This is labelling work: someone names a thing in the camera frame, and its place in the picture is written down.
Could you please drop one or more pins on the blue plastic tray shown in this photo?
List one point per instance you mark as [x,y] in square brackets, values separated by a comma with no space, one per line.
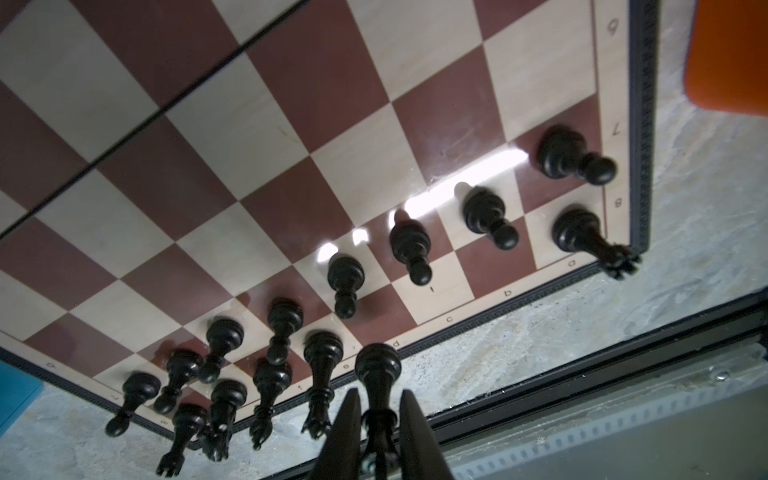
[18,390]

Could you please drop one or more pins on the folding chess board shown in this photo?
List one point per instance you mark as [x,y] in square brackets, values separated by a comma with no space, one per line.
[225,176]

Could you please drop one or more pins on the black chess piece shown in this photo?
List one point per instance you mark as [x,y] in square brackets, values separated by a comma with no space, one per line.
[378,367]

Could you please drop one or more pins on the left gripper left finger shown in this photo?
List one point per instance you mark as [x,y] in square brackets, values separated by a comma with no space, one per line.
[340,456]

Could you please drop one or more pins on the white slotted cable duct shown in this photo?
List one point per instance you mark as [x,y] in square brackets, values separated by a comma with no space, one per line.
[703,422]

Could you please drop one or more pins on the orange plastic tray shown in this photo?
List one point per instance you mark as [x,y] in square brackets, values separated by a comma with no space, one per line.
[726,67]

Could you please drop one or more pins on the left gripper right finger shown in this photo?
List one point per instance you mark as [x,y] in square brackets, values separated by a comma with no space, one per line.
[421,457]

